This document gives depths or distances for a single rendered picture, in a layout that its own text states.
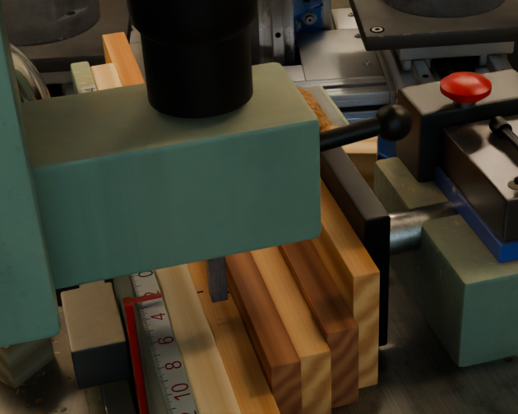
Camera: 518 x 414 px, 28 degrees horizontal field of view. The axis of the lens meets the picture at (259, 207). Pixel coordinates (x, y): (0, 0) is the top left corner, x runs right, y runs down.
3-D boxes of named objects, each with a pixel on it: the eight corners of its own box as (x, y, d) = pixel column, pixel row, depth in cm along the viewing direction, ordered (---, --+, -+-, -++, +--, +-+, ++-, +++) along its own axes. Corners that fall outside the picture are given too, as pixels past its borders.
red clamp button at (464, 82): (499, 101, 60) (501, 85, 60) (451, 109, 60) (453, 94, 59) (477, 80, 63) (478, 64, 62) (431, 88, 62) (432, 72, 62)
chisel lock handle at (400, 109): (418, 144, 54) (418, 111, 53) (298, 167, 52) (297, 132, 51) (403, 127, 55) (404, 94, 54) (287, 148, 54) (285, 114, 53)
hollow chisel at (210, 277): (228, 300, 56) (222, 224, 54) (212, 303, 56) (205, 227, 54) (224, 290, 57) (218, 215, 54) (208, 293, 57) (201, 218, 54)
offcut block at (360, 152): (327, 198, 74) (326, 152, 72) (330, 170, 77) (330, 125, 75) (376, 199, 73) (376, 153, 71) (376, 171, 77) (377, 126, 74)
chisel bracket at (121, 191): (324, 264, 53) (322, 117, 48) (50, 319, 50) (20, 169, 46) (284, 190, 59) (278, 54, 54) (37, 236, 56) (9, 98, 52)
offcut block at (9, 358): (18, 338, 78) (9, 299, 76) (55, 357, 76) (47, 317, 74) (-23, 370, 75) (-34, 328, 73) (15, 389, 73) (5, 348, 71)
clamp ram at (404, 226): (483, 324, 61) (496, 195, 56) (363, 351, 59) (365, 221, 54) (423, 241, 68) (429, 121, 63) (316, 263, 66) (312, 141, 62)
